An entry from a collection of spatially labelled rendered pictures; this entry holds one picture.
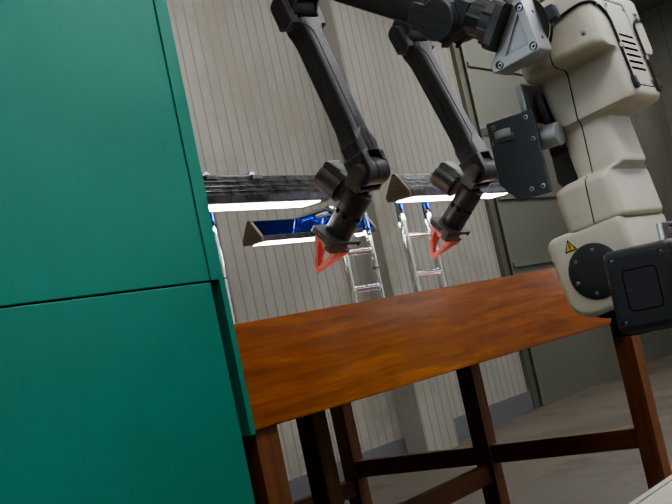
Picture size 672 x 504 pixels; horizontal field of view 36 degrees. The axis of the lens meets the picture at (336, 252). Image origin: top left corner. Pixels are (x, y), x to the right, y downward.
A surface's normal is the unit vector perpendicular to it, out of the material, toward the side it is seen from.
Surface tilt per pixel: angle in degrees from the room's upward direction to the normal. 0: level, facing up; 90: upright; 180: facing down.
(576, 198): 90
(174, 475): 90
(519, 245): 90
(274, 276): 90
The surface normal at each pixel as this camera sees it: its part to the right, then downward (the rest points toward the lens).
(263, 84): 0.77, -0.22
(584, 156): -0.61, 0.07
